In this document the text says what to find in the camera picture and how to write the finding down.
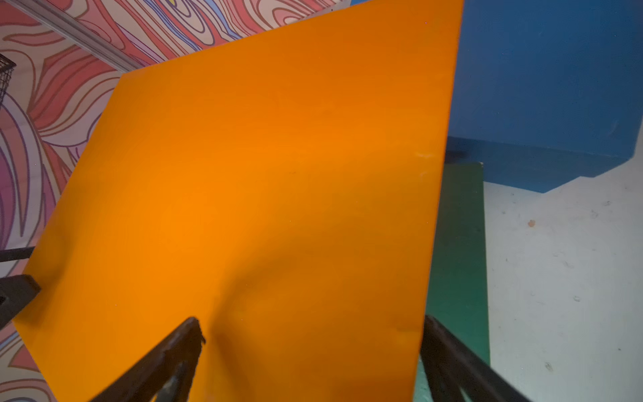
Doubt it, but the blue shoebox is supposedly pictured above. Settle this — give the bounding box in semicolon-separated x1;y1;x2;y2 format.
446;1;642;193

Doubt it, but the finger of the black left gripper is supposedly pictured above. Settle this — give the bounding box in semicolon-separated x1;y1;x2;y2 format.
0;246;40;328

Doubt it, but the orange shoebox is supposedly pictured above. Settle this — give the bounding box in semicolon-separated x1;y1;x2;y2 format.
14;1;463;401

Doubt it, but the black wire basket left wall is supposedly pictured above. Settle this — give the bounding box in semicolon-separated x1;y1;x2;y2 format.
0;55;16;106

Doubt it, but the green shoebox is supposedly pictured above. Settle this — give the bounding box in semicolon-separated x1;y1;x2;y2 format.
413;161;492;402

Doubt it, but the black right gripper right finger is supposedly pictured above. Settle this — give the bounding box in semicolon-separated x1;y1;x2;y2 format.
420;316;528;402

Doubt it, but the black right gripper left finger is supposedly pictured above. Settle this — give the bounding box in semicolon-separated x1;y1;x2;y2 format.
93;317;205;401

